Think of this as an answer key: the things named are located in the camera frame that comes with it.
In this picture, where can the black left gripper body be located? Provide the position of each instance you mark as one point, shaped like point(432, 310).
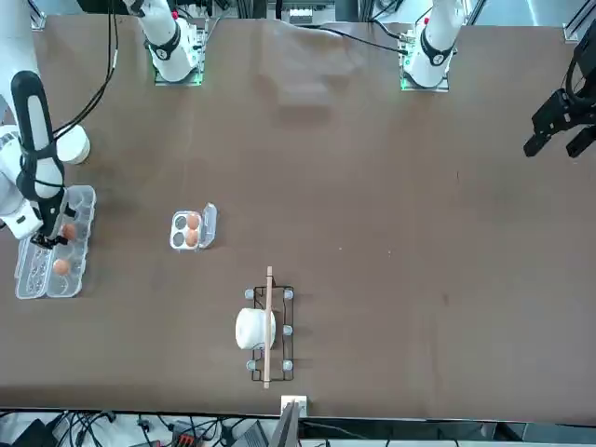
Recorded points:
point(587, 79)

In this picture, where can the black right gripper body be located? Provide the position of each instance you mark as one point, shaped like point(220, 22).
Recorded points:
point(52, 219)

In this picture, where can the brown egg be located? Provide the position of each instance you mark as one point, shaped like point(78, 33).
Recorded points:
point(192, 219)
point(191, 238)
point(69, 231)
point(61, 266)

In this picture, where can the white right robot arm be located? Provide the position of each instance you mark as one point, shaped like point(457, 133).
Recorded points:
point(170, 56)

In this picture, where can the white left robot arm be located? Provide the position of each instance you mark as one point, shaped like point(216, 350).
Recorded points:
point(433, 51)

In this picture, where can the transparent twelve-slot egg tray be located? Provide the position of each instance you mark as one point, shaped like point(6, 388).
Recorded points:
point(32, 279)

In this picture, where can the small four-slot egg tray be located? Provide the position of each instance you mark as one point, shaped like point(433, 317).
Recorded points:
point(209, 223)

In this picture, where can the white bowl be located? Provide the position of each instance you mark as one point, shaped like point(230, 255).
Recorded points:
point(74, 146)

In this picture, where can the white cup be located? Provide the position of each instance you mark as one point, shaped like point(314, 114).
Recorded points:
point(251, 328)

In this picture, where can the red black power strip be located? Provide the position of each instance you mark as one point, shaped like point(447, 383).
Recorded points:
point(184, 438)

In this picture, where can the white power strip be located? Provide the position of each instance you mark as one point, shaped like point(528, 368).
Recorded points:
point(300, 15)

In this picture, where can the aluminium frame post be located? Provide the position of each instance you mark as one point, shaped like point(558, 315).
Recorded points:
point(286, 428)

